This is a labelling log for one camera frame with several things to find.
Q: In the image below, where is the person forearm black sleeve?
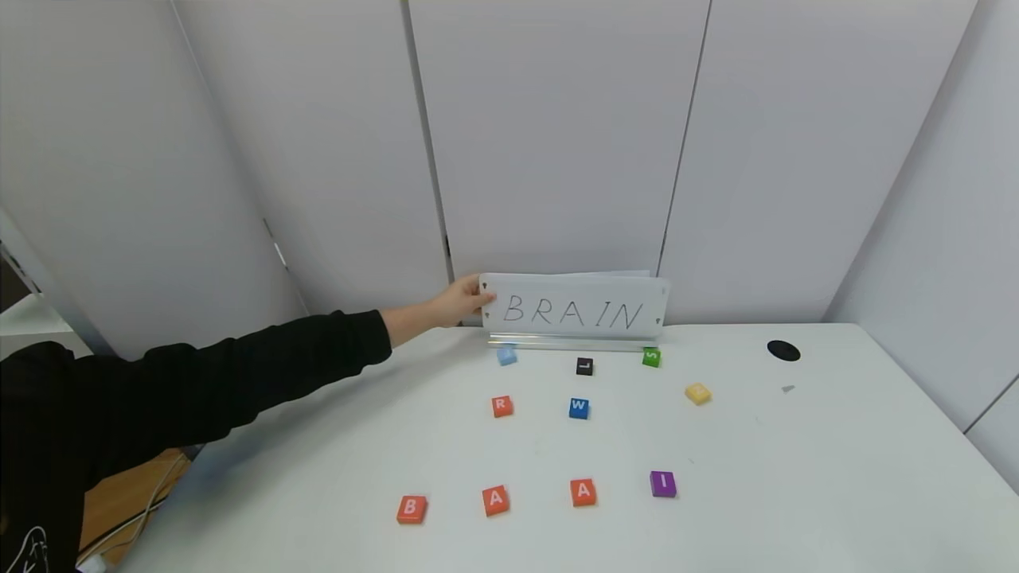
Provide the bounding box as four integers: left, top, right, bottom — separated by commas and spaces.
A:
72, 304, 437, 478

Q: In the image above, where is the white floor cable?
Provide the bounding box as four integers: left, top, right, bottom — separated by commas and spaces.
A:
80, 454, 189, 562

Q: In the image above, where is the white BAAI sign board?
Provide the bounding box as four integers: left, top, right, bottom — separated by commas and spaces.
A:
487, 270, 662, 352

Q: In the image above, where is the bare person hand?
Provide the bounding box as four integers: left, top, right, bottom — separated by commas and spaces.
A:
430, 275, 497, 329

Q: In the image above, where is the person black clothed torso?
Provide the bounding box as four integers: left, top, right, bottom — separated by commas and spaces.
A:
0, 341, 104, 573

